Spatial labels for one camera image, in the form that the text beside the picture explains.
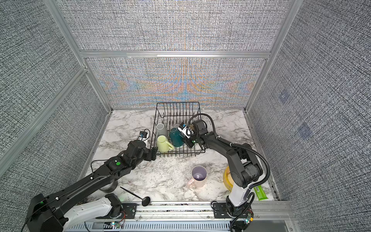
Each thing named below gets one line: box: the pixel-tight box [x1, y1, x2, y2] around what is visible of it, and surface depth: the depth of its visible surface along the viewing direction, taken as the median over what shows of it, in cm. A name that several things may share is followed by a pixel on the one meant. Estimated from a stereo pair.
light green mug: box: [156, 134, 174, 153], surface depth 89 cm
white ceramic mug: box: [155, 122, 169, 141], surface depth 94 cm
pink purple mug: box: [185, 165, 208, 189], surface depth 78 cm
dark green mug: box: [169, 127, 185, 147], surface depth 90 cm
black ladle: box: [119, 186, 151, 207], surface depth 78 cm
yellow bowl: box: [223, 165, 234, 192], surface depth 81 cm
